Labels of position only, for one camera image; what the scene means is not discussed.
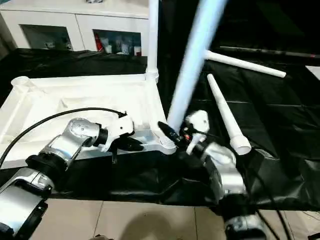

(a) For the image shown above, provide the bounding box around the white plastic table leg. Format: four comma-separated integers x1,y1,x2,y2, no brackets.
148,0,160,81
206,73,252,156
166,0,228,132
204,50,287,79

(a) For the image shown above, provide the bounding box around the white plastic table top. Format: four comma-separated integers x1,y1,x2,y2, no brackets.
0,72,177,163

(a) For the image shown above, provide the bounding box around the black mat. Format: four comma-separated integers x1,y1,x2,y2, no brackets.
0,47,320,211

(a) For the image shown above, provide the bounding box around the white glass-door cabinet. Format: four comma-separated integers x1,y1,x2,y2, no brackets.
0,0,151,57

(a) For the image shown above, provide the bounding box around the white flat panel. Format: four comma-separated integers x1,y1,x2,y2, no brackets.
306,65,320,81

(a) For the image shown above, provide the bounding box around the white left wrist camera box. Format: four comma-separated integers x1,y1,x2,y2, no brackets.
100,115,136,151

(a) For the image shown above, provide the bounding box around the black metal rail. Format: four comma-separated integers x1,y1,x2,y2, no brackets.
220,46,320,60

